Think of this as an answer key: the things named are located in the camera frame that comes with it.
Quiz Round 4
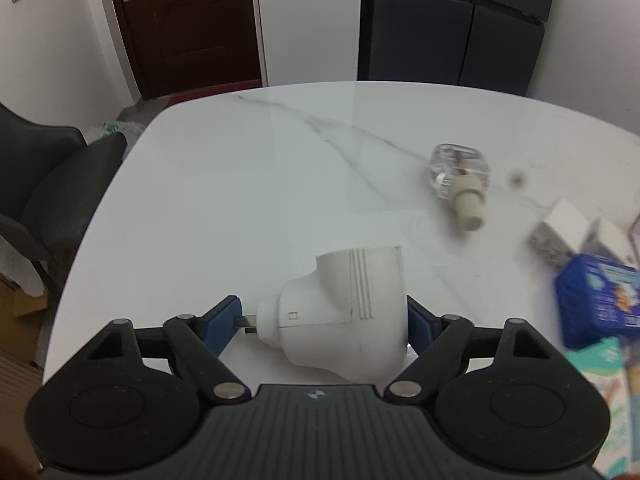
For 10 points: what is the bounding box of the green white printed packet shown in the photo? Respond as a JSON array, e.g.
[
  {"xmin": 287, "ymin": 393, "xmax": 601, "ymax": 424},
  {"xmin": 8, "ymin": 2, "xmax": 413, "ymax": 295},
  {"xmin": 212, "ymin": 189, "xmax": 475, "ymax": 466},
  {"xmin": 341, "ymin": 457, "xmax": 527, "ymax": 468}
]
[{"xmin": 567, "ymin": 337, "xmax": 640, "ymax": 478}]

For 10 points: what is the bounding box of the dark brown door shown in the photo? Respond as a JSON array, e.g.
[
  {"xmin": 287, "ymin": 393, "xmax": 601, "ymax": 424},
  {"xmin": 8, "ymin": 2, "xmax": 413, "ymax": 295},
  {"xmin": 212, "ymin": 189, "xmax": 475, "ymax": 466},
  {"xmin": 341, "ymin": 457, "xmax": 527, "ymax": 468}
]
[{"xmin": 104, "ymin": 0, "xmax": 263, "ymax": 101}]

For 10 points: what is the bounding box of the brown cardboard box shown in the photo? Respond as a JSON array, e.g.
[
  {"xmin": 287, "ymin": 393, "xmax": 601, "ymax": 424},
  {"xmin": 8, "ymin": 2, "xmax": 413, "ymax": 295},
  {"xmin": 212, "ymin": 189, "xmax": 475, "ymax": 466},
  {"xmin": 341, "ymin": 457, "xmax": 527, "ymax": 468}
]
[{"xmin": 0, "ymin": 272, "xmax": 51, "ymax": 376}]

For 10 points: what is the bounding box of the blue dental floss box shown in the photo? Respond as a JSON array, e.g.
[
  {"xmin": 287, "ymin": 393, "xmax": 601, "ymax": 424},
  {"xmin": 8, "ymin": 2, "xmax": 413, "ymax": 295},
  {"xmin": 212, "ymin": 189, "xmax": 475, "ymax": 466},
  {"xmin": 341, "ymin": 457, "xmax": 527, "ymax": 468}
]
[{"xmin": 555, "ymin": 254, "xmax": 640, "ymax": 351}]

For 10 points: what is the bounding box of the printed plastic bag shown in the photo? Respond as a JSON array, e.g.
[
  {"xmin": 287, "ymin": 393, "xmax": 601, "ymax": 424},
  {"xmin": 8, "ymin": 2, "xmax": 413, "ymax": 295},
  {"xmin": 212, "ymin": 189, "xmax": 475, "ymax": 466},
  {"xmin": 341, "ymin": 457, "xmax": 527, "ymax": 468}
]
[{"xmin": 82, "ymin": 121, "xmax": 147, "ymax": 148}]

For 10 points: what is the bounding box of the clear bottle with beige cap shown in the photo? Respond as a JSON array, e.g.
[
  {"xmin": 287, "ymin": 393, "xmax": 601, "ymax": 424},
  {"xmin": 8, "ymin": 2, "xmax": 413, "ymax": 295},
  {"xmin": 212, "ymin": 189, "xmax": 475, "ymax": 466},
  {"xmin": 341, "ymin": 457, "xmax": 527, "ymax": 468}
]
[{"xmin": 427, "ymin": 143, "xmax": 491, "ymax": 233}]

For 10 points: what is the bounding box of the white charger with metal connector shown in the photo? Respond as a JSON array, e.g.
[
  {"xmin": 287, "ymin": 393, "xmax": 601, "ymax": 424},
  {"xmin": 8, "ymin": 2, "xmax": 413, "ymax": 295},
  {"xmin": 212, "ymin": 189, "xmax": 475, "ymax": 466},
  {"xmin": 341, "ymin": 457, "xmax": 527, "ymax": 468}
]
[{"xmin": 527, "ymin": 199, "xmax": 591, "ymax": 268}]

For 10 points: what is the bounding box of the dark grey refrigerator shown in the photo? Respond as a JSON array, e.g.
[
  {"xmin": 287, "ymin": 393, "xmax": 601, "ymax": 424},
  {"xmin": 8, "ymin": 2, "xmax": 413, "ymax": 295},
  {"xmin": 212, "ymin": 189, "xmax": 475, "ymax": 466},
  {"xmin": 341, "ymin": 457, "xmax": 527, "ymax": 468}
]
[{"xmin": 357, "ymin": 0, "xmax": 558, "ymax": 96}]

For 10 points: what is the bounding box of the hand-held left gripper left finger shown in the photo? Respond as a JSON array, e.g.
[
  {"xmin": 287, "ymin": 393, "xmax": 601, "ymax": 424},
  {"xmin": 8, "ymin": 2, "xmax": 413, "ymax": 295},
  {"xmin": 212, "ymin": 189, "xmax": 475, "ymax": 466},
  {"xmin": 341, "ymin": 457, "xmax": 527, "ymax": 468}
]
[{"xmin": 79, "ymin": 296, "xmax": 252, "ymax": 402}]

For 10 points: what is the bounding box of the dark grey chair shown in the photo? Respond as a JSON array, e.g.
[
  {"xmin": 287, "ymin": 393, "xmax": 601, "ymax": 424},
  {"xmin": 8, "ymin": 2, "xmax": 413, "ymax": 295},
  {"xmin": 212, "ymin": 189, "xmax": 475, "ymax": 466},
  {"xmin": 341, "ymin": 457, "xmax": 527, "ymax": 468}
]
[{"xmin": 0, "ymin": 102, "xmax": 128, "ymax": 296}]

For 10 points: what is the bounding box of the red door mat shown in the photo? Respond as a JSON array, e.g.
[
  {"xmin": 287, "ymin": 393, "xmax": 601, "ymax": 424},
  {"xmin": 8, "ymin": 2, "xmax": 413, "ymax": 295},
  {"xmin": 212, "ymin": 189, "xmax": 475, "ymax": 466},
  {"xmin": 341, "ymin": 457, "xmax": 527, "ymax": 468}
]
[{"xmin": 167, "ymin": 80, "xmax": 263, "ymax": 107}]

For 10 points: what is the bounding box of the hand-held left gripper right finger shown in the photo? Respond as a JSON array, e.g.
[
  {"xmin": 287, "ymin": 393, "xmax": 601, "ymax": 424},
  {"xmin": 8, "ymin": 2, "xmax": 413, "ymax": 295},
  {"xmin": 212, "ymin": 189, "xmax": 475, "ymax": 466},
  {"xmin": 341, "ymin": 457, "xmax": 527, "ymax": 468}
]
[{"xmin": 384, "ymin": 296, "xmax": 565, "ymax": 402}]

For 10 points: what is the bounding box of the white plug-in repellent heater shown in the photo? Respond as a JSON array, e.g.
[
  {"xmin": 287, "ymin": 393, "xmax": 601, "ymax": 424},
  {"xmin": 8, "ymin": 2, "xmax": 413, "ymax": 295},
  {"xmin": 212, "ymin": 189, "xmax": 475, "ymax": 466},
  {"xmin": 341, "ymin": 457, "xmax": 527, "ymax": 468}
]
[{"xmin": 235, "ymin": 246, "xmax": 418, "ymax": 385}]

